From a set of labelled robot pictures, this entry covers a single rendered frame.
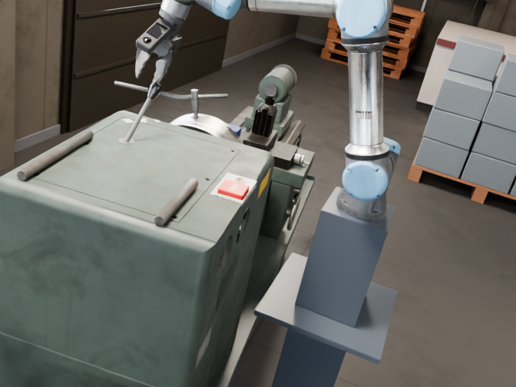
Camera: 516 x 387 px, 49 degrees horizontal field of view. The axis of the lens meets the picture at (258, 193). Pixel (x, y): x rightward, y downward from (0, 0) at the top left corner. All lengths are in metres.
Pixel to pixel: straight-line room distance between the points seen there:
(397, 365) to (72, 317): 1.98
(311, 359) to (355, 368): 0.94
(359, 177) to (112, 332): 0.71
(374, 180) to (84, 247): 0.73
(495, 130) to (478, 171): 0.38
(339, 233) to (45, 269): 0.83
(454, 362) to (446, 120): 2.43
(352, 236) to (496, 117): 3.45
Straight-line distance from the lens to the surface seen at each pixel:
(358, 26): 1.40
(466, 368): 3.18
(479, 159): 5.10
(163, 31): 1.61
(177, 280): 1.14
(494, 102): 4.98
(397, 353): 3.05
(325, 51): 9.19
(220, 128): 1.73
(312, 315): 1.82
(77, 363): 1.39
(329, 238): 1.69
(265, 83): 2.80
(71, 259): 1.23
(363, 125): 1.47
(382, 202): 1.69
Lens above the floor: 1.83
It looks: 26 degrees down
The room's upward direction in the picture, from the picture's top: 13 degrees clockwise
